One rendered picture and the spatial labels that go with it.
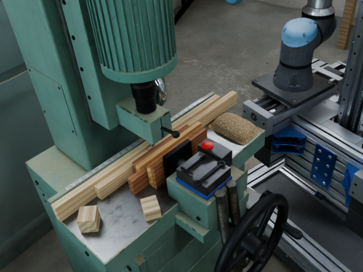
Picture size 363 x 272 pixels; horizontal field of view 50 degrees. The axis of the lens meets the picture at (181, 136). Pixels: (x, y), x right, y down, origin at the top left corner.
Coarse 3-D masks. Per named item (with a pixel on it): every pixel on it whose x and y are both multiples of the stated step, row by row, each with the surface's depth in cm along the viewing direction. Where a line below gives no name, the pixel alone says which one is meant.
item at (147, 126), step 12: (132, 96) 103; (120, 108) 100; (132, 108) 98; (156, 108) 98; (120, 120) 103; (132, 120) 99; (144, 120) 94; (156, 120) 94; (168, 120) 98; (144, 132) 97; (156, 132) 96
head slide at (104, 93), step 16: (64, 0) 85; (80, 0) 82; (80, 16) 84; (80, 32) 87; (80, 48) 91; (96, 48) 89; (80, 64) 95; (96, 64) 91; (96, 80) 94; (112, 80) 97; (96, 96) 98; (112, 96) 99; (128, 96) 103; (96, 112) 103; (112, 112) 101; (112, 128) 104
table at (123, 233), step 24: (240, 144) 111; (264, 144) 118; (120, 192) 99; (144, 192) 99; (72, 216) 94; (120, 216) 93; (168, 216) 94; (72, 240) 94; (96, 240) 88; (120, 240) 88; (144, 240) 91; (96, 264) 89; (120, 264) 88
